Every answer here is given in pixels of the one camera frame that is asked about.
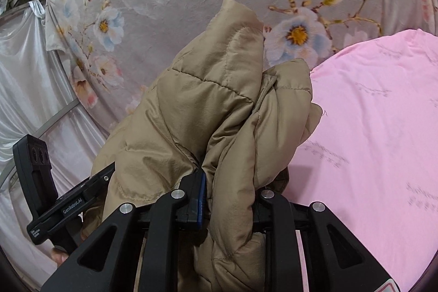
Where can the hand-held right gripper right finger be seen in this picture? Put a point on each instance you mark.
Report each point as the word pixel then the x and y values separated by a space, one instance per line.
pixel 273 210

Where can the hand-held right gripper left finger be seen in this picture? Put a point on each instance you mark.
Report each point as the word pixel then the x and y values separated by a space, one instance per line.
pixel 202 206

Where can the tan puffer jacket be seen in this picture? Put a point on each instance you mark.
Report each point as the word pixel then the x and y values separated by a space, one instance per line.
pixel 191 114

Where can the person's left hand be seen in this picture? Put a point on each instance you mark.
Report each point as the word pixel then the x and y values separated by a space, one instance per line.
pixel 61 257

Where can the white satin curtain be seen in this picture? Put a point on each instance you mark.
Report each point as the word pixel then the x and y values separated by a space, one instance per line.
pixel 30 73

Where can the pink bed sheet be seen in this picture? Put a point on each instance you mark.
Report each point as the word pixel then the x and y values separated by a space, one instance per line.
pixel 369 127

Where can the grey metal frame bar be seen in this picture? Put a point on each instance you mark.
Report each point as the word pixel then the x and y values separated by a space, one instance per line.
pixel 58 116

